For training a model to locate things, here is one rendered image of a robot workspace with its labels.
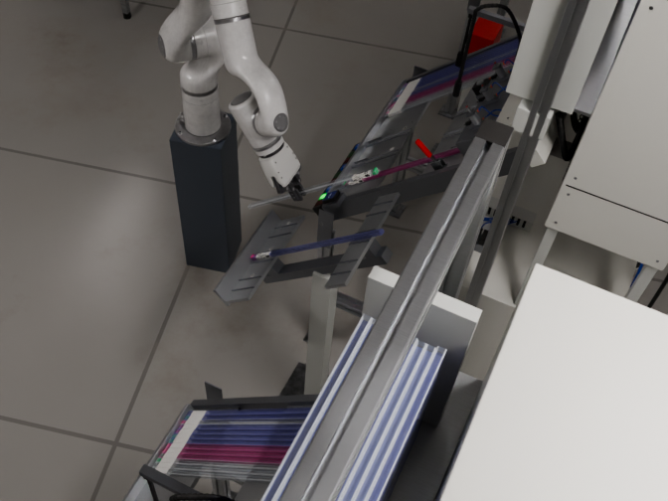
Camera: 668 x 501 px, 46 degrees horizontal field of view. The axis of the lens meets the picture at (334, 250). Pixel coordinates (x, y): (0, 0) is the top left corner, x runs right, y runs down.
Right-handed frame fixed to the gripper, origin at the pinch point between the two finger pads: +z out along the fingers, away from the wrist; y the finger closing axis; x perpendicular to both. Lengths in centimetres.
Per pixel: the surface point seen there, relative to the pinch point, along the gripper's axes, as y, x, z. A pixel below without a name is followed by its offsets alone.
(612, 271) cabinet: -45, 59, 77
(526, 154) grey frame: -13, 62, 4
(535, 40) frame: -15, 73, -25
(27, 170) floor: -32, -174, 2
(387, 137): -50, -2, 19
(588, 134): -17, 77, 3
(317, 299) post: 13.9, -1.1, 28.9
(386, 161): -34.2, 5.4, 17.3
